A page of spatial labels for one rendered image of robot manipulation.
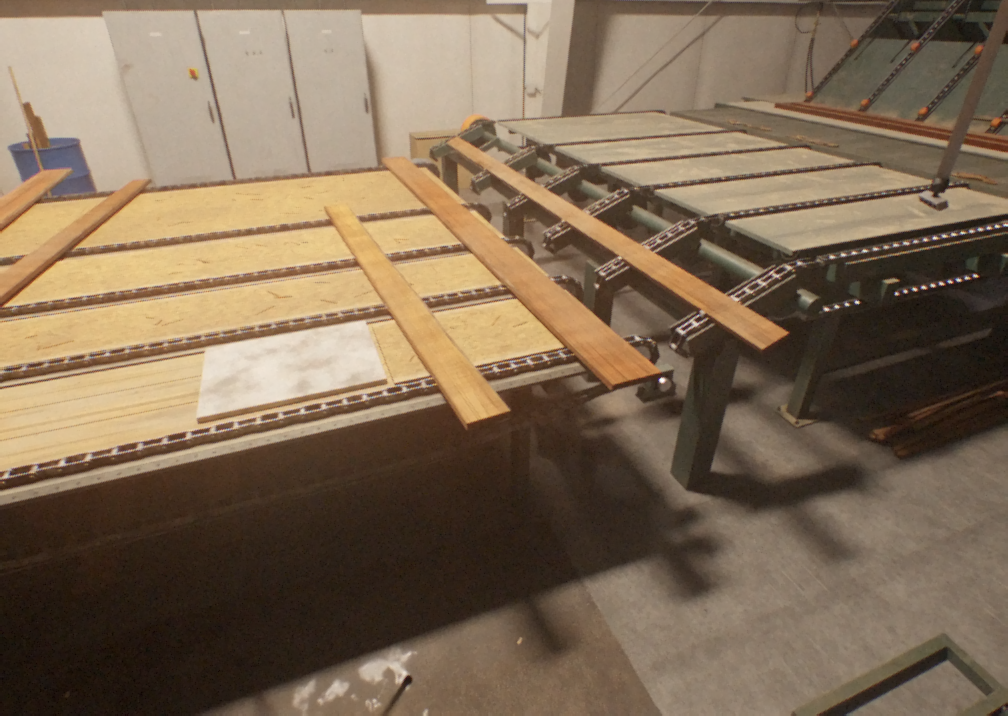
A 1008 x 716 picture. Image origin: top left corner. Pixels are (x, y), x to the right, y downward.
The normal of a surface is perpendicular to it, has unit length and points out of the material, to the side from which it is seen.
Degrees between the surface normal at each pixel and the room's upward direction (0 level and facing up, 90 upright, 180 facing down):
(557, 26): 99
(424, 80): 89
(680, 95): 89
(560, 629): 0
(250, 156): 90
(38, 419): 0
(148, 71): 90
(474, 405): 0
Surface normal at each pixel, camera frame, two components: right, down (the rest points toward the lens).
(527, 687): 0.00, -0.86
